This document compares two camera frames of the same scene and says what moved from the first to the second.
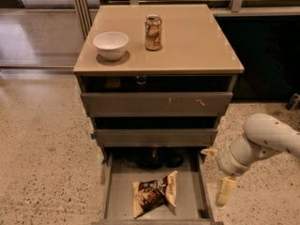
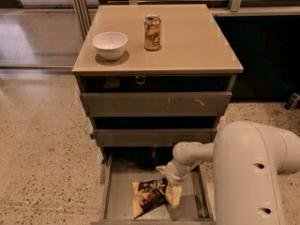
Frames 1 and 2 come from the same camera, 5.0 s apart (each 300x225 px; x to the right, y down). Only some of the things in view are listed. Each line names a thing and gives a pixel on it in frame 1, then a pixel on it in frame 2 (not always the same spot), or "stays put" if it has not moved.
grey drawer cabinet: (155, 79) stays put
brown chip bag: (150, 194) stays put
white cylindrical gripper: (225, 161) -> (172, 176)
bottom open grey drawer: (192, 198) stays put
